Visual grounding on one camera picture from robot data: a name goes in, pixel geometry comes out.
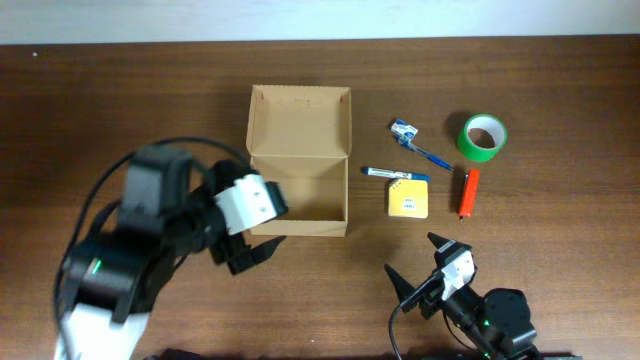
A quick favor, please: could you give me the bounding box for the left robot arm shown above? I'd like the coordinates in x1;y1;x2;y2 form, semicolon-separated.
53;138;288;359

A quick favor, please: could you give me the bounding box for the white blue marker pen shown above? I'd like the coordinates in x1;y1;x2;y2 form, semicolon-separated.
363;167;430;182

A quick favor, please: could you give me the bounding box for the blue ballpoint pen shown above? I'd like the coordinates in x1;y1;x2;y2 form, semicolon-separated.
394;135;453;171

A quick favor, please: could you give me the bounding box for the black right camera cable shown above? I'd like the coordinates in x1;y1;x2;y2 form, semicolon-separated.
387;299;409;360

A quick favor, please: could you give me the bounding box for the green tape roll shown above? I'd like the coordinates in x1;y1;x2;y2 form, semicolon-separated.
457;114;508;162

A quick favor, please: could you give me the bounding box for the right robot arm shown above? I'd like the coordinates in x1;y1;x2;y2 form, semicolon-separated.
384;232;542;359

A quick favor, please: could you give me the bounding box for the brown cardboard box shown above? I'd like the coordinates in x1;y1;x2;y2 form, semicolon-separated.
246;85;352;237

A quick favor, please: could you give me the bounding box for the small white blue box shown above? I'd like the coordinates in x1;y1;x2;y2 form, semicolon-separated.
390;119;418;142

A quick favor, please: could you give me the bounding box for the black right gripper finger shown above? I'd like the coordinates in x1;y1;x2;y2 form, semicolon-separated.
384;264;416;303
427;232;456;253

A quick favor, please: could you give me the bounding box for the yellow spiral notepad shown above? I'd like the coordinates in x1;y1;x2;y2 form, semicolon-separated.
387;179;429;219

